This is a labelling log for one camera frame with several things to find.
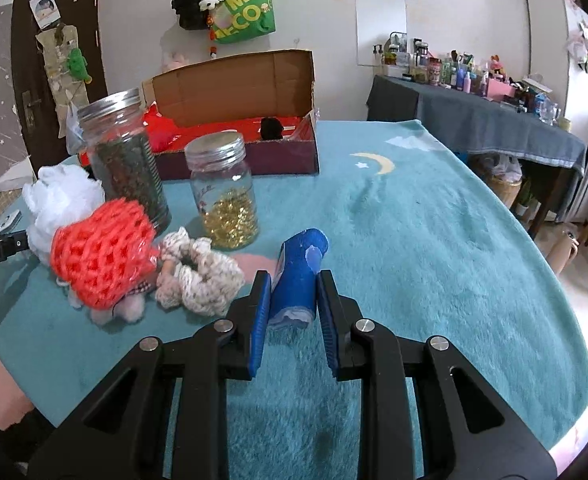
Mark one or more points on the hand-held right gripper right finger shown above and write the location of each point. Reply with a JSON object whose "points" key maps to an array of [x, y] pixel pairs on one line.
{"points": [[326, 320]]}

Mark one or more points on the clear plastic bag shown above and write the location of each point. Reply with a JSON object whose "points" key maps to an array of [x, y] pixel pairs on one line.
{"points": [[76, 130]]}

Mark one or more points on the white wall panel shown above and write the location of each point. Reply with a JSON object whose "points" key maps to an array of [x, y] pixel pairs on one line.
{"points": [[379, 15]]}

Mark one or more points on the beige fabric hanging organizer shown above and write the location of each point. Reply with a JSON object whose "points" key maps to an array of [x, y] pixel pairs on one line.
{"points": [[56, 50]]}

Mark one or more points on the green tote bag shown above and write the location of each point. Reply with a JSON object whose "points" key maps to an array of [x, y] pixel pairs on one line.
{"points": [[246, 10]]}

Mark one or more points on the white mesh bath puff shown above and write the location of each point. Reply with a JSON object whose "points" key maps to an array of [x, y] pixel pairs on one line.
{"points": [[58, 195]]}

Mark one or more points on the wicker basket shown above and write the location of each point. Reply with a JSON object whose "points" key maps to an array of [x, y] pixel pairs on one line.
{"points": [[506, 185]]}

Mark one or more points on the small glass jar gold pieces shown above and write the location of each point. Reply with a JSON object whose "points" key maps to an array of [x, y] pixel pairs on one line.
{"points": [[223, 190]]}

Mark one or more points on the brown cardboard box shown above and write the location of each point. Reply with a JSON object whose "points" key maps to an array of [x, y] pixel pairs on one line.
{"points": [[233, 85]]}

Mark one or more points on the black pom-pom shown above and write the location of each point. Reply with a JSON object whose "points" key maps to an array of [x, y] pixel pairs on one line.
{"points": [[272, 128]]}

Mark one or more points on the dark brown door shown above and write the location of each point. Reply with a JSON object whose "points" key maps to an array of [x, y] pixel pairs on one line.
{"points": [[88, 20]]}

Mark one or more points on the side table with grey cloth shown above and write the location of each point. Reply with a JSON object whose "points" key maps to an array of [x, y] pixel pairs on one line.
{"points": [[474, 120]]}

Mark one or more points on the group of cosmetic bottles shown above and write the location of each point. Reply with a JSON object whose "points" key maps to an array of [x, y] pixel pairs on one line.
{"points": [[449, 72]]}

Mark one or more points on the large glass jar dark leaves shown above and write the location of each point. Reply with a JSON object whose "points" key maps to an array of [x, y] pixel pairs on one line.
{"points": [[128, 170]]}

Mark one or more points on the photo on door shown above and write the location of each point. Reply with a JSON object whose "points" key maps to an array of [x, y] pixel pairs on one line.
{"points": [[43, 7]]}

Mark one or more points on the green plush toy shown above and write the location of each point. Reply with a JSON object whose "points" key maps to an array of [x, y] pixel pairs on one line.
{"points": [[77, 62]]}

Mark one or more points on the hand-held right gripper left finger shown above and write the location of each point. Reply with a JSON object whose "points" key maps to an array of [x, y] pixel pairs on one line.
{"points": [[259, 320]]}

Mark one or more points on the cream crocheted scrunchie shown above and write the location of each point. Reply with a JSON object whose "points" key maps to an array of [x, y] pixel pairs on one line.
{"points": [[203, 280]]}

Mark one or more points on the pink plush toy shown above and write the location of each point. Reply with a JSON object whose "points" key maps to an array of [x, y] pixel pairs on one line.
{"points": [[173, 62]]}

